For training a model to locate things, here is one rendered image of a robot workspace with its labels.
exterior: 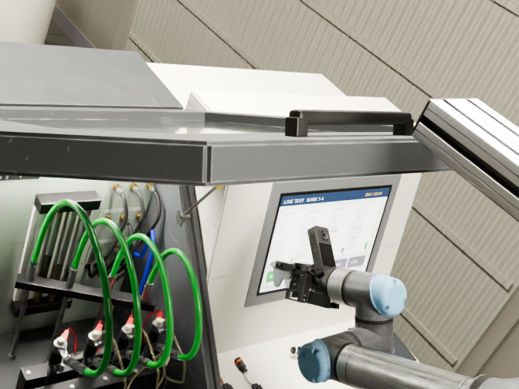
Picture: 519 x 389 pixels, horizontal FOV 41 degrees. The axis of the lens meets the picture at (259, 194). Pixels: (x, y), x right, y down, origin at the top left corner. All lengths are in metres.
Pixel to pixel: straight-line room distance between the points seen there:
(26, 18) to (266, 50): 1.92
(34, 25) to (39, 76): 3.41
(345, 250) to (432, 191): 1.17
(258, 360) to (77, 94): 0.82
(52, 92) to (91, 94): 0.09
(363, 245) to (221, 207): 0.55
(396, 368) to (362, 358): 0.07
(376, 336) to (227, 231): 0.46
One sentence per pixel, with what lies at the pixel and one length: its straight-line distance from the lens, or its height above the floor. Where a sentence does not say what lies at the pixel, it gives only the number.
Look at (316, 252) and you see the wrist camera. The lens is 1.47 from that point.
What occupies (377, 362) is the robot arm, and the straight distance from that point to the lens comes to 1.21.
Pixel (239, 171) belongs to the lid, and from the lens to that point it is 0.62.
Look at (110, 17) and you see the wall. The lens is 5.11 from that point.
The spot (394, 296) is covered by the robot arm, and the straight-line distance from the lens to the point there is 1.34.
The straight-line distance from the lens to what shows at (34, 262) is 1.64.
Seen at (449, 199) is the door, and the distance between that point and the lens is 3.00.
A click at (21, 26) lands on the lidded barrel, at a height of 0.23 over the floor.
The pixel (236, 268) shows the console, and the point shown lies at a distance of 1.70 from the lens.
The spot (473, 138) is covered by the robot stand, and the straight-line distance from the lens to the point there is 0.70.
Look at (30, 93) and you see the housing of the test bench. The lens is 1.57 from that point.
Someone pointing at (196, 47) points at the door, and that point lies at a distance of 4.18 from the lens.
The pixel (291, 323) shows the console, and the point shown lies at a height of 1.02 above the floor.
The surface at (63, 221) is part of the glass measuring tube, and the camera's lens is 1.69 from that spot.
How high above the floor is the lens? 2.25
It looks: 31 degrees down
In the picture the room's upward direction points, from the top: 23 degrees clockwise
